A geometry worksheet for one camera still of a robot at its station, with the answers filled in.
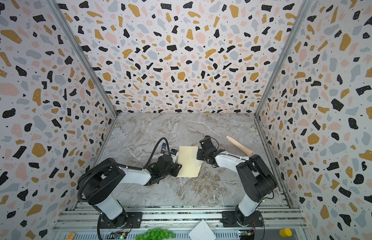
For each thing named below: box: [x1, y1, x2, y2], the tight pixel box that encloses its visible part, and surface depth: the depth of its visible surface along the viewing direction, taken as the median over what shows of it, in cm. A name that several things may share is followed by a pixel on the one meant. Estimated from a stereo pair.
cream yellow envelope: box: [177, 146, 204, 178], surface depth 95 cm
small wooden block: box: [66, 232, 76, 240], surface depth 70 cm
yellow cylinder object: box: [279, 228, 293, 237], surface depth 68 cm
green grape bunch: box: [135, 228, 176, 240], surface depth 69 cm
